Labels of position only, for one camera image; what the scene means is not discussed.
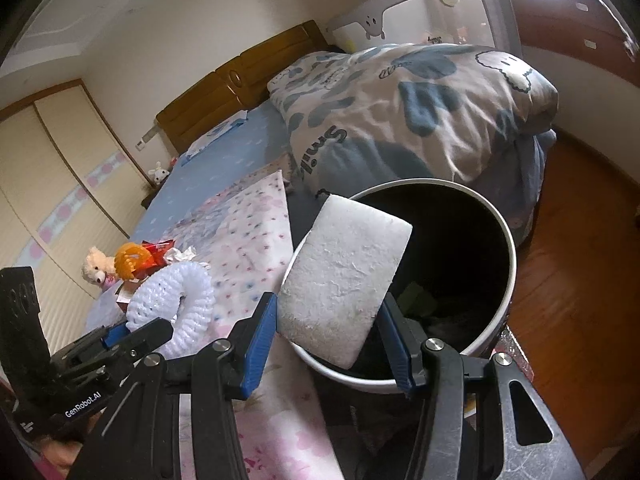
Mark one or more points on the bed with blue sheet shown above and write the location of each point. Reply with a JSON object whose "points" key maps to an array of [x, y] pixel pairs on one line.
{"points": [[220, 175]]}

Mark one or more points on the blue printed pillow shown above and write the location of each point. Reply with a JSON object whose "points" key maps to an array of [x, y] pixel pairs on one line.
{"points": [[215, 132]]}

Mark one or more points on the white knitted foam net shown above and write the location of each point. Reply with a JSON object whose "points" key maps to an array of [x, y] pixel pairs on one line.
{"points": [[195, 305]]}

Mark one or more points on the brown wooden dresser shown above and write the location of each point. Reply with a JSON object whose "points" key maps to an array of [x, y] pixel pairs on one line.
{"points": [[565, 20]]}

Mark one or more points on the white foam block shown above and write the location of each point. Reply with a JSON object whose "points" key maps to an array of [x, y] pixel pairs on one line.
{"points": [[340, 270]]}

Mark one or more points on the grey bed guard rail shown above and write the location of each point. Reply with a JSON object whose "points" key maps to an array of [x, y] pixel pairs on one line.
{"points": [[360, 22]]}

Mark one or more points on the brown cardboard piece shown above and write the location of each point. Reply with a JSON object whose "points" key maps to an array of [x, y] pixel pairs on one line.
{"points": [[125, 294]]}

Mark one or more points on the orange plastic toy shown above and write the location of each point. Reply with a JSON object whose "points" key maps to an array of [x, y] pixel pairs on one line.
{"points": [[131, 260]]}

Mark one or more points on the cream sliding wardrobe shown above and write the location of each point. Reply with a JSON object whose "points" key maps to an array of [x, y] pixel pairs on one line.
{"points": [[75, 185]]}

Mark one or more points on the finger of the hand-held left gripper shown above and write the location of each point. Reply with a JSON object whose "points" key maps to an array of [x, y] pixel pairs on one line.
{"points": [[116, 334], [150, 332]]}

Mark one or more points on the pink floral blanket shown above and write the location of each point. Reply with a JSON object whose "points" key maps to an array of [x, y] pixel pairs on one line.
{"points": [[250, 240]]}

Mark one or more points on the white bin with black liner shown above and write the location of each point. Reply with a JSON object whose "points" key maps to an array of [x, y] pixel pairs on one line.
{"points": [[450, 240]]}

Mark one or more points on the green wrapper in bin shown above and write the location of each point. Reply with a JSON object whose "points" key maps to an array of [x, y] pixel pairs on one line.
{"points": [[420, 300]]}

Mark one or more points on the white bunny plush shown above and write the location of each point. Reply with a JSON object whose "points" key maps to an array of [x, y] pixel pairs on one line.
{"points": [[159, 174]]}

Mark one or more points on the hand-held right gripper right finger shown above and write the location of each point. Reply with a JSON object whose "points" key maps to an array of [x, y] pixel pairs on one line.
{"points": [[395, 351]]}

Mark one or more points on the cream teddy bear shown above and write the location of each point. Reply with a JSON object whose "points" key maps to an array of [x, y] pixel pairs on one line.
{"points": [[95, 265]]}

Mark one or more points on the crumpled white tissue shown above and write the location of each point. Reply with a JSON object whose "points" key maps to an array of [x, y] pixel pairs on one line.
{"points": [[180, 256]]}

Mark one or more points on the grey quilt with blue hearts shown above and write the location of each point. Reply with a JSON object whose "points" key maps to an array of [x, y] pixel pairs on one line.
{"points": [[400, 110]]}

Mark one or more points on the red snack packet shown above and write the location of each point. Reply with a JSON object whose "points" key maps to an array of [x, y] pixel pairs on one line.
{"points": [[159, 255]]}

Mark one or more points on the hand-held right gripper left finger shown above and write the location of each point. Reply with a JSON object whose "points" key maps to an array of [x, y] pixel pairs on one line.
{"points": [[260, 341]]}

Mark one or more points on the wooden headboard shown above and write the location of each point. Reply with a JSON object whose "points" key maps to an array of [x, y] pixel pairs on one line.
{"points": [[240, 75]]}

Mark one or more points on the dark wooden nightstand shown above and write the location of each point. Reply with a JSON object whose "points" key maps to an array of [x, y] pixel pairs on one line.
{"points": [[149, 196]]}

